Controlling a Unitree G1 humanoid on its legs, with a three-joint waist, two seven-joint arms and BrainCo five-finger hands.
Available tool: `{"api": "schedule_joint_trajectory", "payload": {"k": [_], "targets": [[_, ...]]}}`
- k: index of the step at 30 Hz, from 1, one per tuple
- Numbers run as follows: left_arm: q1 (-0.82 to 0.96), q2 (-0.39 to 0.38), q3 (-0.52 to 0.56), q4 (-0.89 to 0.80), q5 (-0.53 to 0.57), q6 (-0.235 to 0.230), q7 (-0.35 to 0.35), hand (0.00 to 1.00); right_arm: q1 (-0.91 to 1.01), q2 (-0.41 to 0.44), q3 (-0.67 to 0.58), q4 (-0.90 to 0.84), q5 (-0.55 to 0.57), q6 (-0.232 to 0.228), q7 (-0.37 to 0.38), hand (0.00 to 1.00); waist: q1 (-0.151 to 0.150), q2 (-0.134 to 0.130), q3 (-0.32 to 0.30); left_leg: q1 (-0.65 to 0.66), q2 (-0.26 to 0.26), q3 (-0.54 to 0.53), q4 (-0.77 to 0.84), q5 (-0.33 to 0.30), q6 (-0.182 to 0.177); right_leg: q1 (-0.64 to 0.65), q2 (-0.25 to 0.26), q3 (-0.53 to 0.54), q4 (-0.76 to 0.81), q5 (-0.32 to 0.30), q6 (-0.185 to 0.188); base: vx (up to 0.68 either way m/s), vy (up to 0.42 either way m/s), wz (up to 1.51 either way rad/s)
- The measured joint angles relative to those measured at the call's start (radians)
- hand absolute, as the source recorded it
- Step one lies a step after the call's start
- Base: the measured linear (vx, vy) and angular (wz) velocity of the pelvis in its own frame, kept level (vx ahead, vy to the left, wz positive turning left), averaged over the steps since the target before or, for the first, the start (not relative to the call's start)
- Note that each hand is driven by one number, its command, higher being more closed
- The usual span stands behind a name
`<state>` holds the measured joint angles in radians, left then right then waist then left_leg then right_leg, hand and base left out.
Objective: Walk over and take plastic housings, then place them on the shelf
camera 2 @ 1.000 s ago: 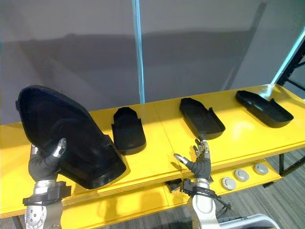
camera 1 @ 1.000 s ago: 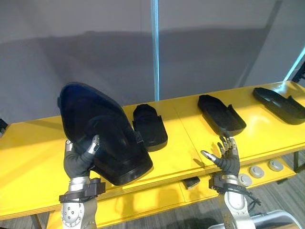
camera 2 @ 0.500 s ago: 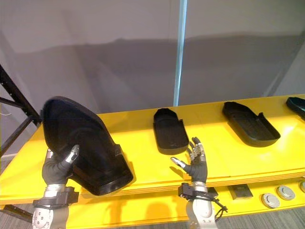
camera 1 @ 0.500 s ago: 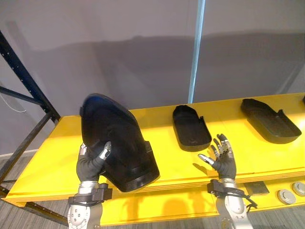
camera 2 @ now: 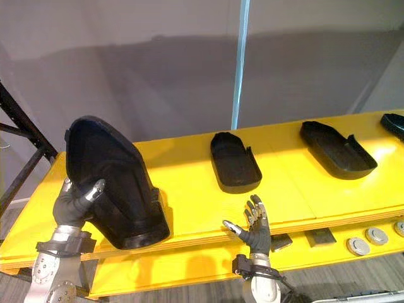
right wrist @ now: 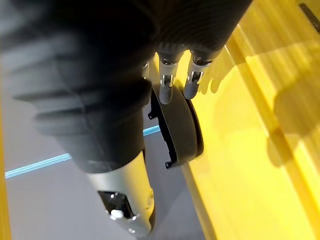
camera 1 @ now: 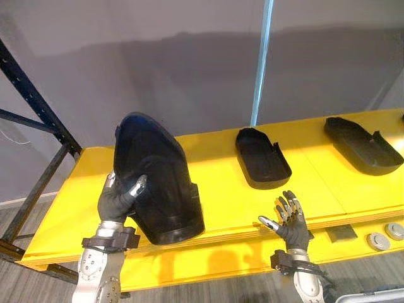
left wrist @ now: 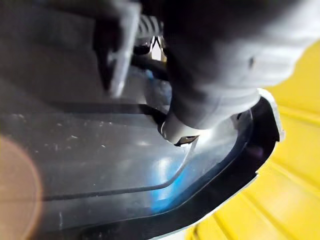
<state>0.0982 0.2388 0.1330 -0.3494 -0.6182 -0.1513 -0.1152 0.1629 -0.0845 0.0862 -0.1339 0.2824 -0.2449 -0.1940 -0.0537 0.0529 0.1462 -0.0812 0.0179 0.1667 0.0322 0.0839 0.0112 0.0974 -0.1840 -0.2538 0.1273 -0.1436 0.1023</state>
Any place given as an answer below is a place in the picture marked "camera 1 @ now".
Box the dark metal rack frame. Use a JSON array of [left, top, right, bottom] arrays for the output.
[[0, 37, 83, 285]]

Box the black plastic housing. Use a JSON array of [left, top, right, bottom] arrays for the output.
[[112, 111, 206, 246], [234, 126, 293, 191], [324, 116, 404, 176]]

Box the white wire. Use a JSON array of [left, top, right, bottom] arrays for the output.
[[0, 129, 32, 146]]

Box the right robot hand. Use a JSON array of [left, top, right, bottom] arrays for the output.
[[258, 190, 312, 253]]

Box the round silver disc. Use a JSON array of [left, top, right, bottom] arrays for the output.
[[366, 232, 391, 252], [384, 222, 404, 241]]

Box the grey case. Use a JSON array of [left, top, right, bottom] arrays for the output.
[[334, 287, 404, 303]]

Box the yellow shelf board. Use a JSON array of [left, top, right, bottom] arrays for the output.
[[15, 108, 404, 293]]

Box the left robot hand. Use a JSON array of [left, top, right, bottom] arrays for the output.
[[97, 172, 150, 223]]

